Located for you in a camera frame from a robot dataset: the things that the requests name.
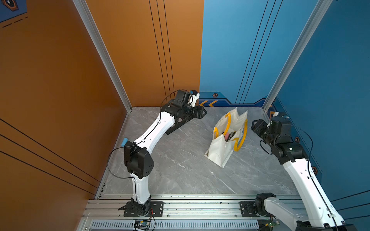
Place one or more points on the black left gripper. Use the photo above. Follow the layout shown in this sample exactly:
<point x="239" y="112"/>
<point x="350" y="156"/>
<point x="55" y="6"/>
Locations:
<point x="198" y="112"/>

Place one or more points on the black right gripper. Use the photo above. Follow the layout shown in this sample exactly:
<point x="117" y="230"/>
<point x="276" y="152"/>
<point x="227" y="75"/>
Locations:
<point x="257" y="125"/>

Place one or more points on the canvas pouch with farm picture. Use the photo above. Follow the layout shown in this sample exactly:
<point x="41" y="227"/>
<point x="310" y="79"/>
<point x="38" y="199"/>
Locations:
<point x="236" y="125"/>

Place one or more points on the light blue small cylinder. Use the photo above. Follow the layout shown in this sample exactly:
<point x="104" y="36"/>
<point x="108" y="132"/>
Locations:
<point x="125" y="140"/>

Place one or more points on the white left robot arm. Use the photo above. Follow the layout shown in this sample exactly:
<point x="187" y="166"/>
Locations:
<point x="137" y="154"/>

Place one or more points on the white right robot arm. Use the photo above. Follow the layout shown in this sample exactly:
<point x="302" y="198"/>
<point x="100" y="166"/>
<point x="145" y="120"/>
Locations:
<point x="321" y="214"/>

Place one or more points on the right green circuit board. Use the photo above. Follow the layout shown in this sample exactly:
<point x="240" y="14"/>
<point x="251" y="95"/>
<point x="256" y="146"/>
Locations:
<point x="271" y="225"/>

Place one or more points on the green circuit board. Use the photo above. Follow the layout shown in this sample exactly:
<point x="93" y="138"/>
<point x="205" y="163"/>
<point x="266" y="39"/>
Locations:
<point x="142" y="225"/>
<point x="271" y="225"/>

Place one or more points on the left green circuit board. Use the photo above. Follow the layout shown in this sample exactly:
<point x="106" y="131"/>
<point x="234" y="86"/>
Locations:
<point x="142" y="225"/>

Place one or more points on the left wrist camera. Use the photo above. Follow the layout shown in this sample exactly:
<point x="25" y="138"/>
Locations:
<point x="187" y="98"/>

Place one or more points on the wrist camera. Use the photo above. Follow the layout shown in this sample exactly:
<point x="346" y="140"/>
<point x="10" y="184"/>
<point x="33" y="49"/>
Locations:
<point x="187" y="98"/>
<point x="280" y="124"/>

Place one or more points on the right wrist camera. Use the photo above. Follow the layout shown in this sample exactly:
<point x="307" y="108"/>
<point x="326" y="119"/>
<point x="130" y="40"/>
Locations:
<point x="280" y="124"/>

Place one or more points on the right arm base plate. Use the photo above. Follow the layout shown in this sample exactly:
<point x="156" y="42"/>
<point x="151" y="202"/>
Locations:
<point x="250" y="209"/>

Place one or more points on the aluminium front rail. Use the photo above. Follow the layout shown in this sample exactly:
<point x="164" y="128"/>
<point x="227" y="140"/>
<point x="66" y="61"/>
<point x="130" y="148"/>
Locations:
<point x="183" y="212"/>

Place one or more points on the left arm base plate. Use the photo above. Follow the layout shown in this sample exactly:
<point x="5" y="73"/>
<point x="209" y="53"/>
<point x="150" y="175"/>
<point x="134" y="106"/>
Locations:
<point x="133" y="209"/>

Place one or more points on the right aluminium corner post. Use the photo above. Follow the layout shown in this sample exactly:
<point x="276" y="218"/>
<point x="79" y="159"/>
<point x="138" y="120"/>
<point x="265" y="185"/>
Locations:
<point x="309" y="29"/>

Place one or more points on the aluminium corner post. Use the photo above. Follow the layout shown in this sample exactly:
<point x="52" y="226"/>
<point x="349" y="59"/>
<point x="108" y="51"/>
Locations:
<point x="309" y="29"/>
<point x="94" y="33"/>

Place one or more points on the left aluminium corner post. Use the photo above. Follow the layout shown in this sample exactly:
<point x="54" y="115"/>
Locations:
<point x="94" y="33"/>

